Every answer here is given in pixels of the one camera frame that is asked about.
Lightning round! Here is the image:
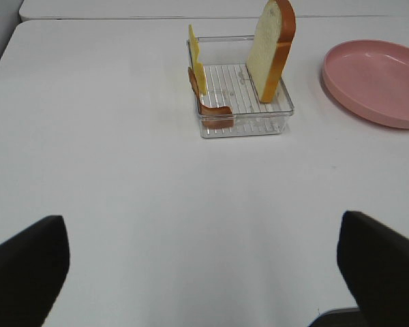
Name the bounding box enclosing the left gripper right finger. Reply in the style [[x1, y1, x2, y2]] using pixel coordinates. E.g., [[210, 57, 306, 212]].
[[337, 211, 409, 326]]

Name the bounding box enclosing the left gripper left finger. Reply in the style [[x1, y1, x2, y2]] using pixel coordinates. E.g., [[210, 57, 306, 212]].
[[0, 215, 70, 326]]

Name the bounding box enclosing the pink round plate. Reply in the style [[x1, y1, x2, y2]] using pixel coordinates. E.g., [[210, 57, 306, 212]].
[[322, 40, 409, 129]]

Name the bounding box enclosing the left bacon strip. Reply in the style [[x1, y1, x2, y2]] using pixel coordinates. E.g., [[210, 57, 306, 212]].
[[188, 67, 234, 129]]

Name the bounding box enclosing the left clear plastic tray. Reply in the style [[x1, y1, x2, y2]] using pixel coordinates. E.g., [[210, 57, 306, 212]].
[[196, 35, 294, 138]]

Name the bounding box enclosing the left bread slice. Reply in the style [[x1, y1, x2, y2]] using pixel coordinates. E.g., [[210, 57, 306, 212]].
[[246, 0, 296, 103]]

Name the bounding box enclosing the yellow cheese slice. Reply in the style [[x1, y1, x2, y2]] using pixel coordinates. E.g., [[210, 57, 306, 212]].
[[188, 25, 207, 95]]

